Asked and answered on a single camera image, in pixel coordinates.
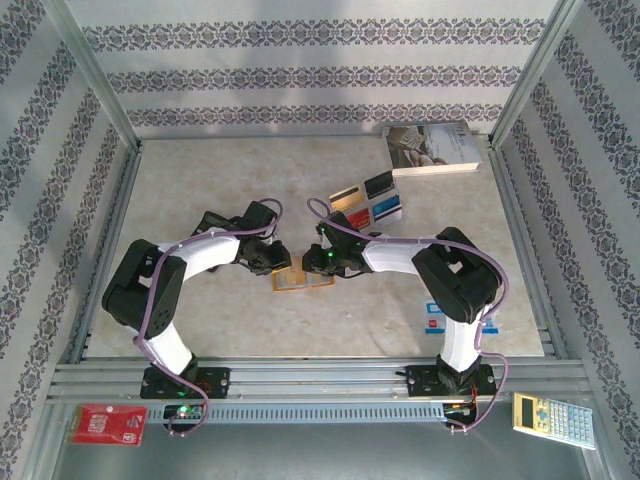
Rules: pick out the black card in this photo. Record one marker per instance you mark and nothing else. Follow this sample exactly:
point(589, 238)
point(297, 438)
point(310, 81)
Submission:
point(378, 184)

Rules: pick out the small circuit board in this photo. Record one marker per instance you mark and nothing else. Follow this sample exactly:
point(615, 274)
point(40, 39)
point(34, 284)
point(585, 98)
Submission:
point(459, 410)
point(184, 411)

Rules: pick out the orange card holder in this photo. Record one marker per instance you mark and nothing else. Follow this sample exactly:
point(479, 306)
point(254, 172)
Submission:
point(295, 281)

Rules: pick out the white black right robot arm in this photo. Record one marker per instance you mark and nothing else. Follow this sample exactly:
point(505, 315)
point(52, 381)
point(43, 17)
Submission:
point(390, 257)

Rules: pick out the aluminium frame post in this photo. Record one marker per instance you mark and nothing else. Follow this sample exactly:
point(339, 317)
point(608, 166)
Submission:
point(532, 75)
point(95, 75)

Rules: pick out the gold card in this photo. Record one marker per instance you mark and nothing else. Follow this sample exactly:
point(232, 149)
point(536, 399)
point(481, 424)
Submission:
point(346, 198)

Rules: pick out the aluminium mounting rail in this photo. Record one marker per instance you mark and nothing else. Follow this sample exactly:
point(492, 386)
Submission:
point(320, 372)

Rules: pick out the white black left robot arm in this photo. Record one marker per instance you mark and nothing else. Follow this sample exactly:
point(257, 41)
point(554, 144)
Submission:
point(200, 255)

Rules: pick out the blue white card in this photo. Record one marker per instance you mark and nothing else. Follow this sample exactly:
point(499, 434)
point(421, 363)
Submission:
point(387, 207)

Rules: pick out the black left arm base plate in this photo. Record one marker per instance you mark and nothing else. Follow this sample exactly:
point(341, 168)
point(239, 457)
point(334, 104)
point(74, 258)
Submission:
point(215, 382)

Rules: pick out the red card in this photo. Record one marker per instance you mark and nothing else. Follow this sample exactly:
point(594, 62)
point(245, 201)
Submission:
point(361, 217)

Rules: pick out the yellow grey calculator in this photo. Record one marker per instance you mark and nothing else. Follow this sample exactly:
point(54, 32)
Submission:
point(552, 420)

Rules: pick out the paperback book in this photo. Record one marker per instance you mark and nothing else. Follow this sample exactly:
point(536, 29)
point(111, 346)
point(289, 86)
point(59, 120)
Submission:
point(432, 147)

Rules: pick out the blue white paper packet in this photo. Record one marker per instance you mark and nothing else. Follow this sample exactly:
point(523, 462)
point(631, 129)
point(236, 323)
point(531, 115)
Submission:
point(432, 322)

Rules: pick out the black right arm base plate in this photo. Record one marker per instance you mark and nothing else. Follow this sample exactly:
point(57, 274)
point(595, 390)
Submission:
point(422, 380)

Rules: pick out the aluminium side rail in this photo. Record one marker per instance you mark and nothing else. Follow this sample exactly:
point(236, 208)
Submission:
point(111, 250)
point(517, 225)

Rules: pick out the clear sheet of cards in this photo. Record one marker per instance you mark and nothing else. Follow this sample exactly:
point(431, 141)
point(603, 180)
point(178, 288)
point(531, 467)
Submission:
point(385, 225)

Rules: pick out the red flat packet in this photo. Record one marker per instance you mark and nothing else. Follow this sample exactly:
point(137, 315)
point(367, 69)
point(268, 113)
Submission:
point(107, 425)

